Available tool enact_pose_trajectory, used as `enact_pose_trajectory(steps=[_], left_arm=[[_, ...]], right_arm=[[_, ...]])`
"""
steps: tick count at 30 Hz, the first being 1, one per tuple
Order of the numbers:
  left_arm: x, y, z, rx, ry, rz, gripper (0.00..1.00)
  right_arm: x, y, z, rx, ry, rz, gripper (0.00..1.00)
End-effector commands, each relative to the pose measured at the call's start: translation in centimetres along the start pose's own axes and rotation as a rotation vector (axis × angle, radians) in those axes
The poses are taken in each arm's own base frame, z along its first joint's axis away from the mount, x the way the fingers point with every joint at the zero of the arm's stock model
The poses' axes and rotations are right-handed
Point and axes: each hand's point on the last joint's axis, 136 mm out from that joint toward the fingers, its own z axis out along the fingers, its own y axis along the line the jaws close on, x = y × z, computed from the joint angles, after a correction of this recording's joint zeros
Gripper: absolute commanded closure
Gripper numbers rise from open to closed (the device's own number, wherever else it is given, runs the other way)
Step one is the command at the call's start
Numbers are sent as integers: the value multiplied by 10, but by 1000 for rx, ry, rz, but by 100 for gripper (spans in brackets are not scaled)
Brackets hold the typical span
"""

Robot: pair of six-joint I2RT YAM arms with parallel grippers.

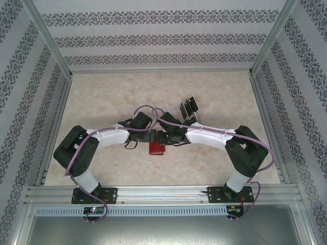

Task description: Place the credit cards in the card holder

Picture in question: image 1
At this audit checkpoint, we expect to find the red card holder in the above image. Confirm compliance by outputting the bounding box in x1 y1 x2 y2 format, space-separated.
148 142 166 156

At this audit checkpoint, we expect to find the black credit card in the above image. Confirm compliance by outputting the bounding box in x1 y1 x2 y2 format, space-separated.
188 96 199 112
179 101 189 119

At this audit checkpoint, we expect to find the clear acrylic card stand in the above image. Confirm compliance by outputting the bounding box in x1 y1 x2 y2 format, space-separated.
175 96 203 125

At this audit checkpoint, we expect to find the grey metal shelf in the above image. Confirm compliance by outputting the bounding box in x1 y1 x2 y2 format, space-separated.
15 215 314 245

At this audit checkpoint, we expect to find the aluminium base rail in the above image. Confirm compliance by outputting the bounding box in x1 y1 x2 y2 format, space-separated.
24 185 301 205

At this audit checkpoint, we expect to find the aluminium back rail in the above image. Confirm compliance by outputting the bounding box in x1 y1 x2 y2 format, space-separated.
68 68 253 75

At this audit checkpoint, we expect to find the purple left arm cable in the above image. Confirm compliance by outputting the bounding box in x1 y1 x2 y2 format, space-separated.
65 105 156 224

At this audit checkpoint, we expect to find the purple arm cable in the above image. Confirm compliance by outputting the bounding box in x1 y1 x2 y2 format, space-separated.
65 105 156 224
152 108 274 223

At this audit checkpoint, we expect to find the slotted grey cable duct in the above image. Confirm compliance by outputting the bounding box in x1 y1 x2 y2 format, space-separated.
34 205 228 216

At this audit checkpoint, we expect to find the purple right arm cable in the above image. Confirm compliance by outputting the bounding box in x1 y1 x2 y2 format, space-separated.
152 108 274 223

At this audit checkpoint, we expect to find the aluminium side rail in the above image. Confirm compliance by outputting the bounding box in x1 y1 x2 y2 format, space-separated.
251 75 291 183
34 75 74 187

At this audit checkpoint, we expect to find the aluminium frame post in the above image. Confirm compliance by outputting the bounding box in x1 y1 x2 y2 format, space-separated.
249 0 299 76
22 0 74 77

